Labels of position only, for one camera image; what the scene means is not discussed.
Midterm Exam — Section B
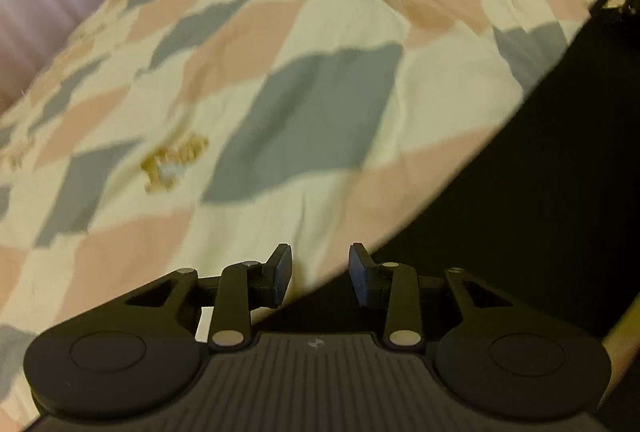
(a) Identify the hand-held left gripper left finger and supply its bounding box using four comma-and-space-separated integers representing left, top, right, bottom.
122, 243, 293, 354

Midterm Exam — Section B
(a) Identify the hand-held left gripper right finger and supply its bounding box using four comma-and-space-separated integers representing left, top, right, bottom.
348, 242, 527, 354

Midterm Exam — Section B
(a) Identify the black garment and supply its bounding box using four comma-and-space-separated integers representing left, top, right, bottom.
250, 14, 640, 355

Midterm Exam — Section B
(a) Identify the checkered bear print blanket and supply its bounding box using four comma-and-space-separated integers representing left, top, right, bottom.
0, 0, 640, 432

